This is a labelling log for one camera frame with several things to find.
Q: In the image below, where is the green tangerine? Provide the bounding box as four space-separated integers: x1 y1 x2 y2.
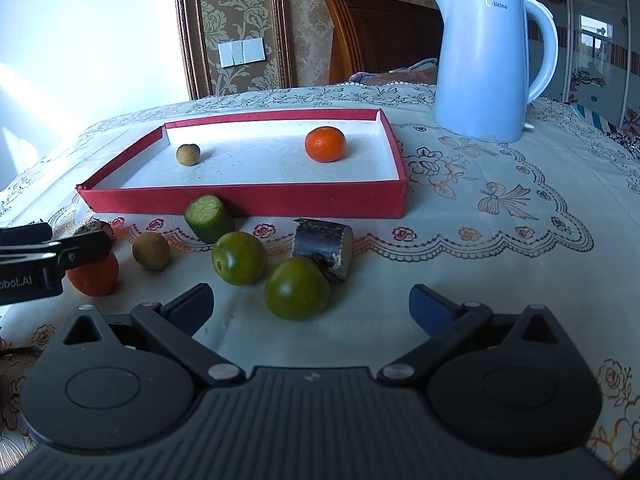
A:
211 231 268 287
264 256 331 321

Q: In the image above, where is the green cucumber piece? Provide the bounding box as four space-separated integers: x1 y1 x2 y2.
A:
184 194 236 243

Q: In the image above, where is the white wall light switch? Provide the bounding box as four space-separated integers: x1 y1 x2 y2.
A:
218 37 266 68

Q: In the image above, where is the gilded wall panel frame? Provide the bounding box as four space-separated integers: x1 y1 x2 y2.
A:
172 0 294 101

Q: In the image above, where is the brown wooden headboard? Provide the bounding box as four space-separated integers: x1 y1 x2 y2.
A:
320 0 443 84

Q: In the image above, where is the orange tangerine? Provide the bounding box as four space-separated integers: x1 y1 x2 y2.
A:
304 126 347 163
66 251 121 296

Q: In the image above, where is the sliding door wardrobe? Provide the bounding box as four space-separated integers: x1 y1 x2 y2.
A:
500 0 640 131

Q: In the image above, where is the striped patterned pillow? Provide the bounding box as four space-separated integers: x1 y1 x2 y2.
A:
348 58 441 86

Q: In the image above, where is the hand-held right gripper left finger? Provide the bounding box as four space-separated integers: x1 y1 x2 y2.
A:
62 283 246 387

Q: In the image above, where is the red shallow cardboard tray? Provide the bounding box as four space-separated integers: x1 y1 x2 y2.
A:
75 107 409 219

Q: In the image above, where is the white embroidered tablecloth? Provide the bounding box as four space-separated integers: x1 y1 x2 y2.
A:
0 82 640 480

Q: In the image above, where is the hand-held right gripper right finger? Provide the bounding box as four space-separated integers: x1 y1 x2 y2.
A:
377 284 563 387

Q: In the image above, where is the dark sugarcane piece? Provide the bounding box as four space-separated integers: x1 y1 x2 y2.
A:
291 218 354 282

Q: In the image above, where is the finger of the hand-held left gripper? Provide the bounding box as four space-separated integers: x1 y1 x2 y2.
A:
0 232 114 281
0 223 54 248

